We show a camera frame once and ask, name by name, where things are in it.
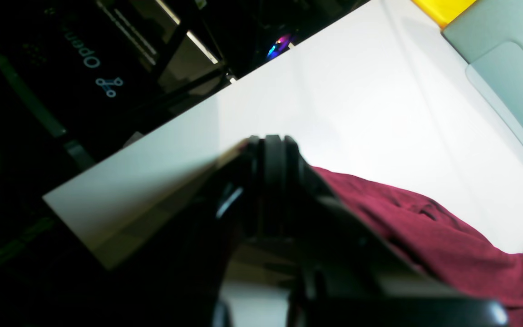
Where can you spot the dark red t-shirt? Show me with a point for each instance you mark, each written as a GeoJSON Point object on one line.
{"type": "Point", "coordinates": [434, 240]}

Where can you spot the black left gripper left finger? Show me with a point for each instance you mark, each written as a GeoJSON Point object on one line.
{"type": "Point", "coordinates": [176, 277]}

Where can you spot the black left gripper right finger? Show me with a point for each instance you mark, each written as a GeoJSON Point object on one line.
{"type": "Point", "coordinates": [350, 276]}

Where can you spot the yellow object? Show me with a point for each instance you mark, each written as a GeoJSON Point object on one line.
{"type": "Point", "coordinates": [443, 12]}

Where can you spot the black panel with logo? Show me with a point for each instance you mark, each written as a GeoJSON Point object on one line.
{"type": "Point", "coordinates": [95, 64]}

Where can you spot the grey plastic tray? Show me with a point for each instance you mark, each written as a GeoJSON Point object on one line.
{"type": "Point", "coordinates": [489, 36]}

